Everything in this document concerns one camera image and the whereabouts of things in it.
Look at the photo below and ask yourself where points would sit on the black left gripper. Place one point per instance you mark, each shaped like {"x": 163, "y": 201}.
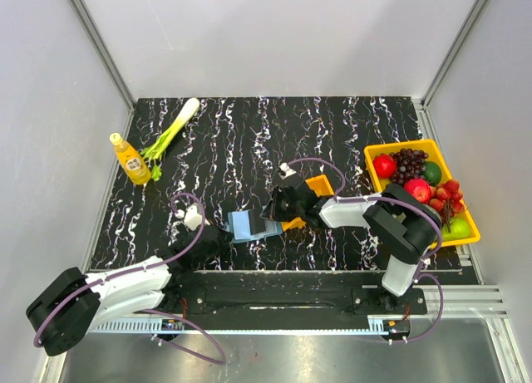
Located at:
{"x": 224, "y": 242}

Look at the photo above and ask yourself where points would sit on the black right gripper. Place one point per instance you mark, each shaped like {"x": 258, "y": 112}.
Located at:
{"x": 272, "y": 211}

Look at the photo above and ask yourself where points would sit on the black credit card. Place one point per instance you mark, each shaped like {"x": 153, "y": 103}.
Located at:
{"x": 257, "y": 224}

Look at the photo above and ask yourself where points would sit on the small orange card bin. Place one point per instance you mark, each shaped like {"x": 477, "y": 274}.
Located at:
{"x": 321, "y": 187}

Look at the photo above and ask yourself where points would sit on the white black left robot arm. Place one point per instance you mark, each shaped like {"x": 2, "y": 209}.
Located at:
{"x": 75, "y": 303}

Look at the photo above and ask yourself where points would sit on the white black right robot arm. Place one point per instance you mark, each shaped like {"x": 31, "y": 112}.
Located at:
{"x": 403, "y": 224}

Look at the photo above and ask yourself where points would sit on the black marble pattern mat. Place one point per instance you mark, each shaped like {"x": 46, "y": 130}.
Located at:
{"x": 228, "y": 155}

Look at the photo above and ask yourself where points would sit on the green white leek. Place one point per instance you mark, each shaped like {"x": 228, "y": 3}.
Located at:
{"x": 153, "y": 154}

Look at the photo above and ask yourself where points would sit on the yellow juice bottle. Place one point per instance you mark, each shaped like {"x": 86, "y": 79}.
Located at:
{"x": 130, "y": 160}

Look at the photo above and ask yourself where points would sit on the red apple left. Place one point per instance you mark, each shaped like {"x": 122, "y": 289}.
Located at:
{"x": 385, "y": 166}

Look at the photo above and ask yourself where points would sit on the red apple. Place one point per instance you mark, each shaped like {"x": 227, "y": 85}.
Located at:
{"x": 385, "y": 166}
{"x": 419, "y": 189}

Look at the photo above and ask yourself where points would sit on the dark purple grape bunch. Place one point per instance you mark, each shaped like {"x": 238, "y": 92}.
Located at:
{"x": 410, "y": 165}

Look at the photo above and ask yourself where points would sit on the red apple centre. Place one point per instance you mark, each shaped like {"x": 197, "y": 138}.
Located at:
{"x": 419, "y": 189}

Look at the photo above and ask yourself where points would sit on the dark green avocado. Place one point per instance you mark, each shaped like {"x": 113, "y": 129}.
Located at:
{"x": 432, "y": 173}

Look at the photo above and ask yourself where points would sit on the large yellow fruit tray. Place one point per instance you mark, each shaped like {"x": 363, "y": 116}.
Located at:
{"x": 430, "y": 147}

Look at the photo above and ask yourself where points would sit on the light green apple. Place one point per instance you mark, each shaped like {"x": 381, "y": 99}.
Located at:
{"x": 456, "y": 229}

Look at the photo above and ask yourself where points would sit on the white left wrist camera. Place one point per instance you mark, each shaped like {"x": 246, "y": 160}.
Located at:
{"x": 190, "y": 217}

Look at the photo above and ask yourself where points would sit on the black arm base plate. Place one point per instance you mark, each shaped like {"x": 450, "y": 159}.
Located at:
{"x": 359, "y": 292}

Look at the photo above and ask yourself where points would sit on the white slotted cable duct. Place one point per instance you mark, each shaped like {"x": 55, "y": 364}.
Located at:
{"x": 164, "y": 326}

